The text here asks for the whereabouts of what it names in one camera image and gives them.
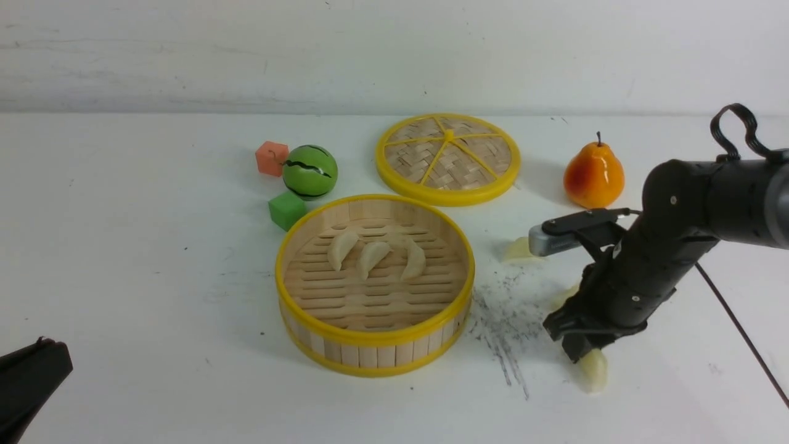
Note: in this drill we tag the green toy watermelon ball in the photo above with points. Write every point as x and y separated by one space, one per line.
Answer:
310 172

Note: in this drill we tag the bamboo steamer tray yellow rim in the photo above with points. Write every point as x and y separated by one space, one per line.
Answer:
382 326

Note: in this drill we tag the orange toy pear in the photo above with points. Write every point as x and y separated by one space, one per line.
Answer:
595 177

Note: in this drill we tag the orange foam cube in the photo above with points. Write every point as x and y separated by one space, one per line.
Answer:
270 158

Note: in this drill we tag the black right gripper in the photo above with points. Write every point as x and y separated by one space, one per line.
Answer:
623 289

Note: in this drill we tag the green foam cube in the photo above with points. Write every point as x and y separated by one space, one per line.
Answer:
286 209

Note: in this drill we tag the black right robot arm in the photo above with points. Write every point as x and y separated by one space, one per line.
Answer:
687 209

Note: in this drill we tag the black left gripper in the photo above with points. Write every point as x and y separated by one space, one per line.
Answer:
29 377

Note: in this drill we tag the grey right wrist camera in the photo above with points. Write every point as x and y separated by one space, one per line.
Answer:
551 242

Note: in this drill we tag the woven bamboo steamer lid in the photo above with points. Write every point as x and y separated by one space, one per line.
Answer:
447 159

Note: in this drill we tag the white dumpling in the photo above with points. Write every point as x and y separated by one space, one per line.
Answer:
559 300
340 247
371 255
594 371
416 261
518 251

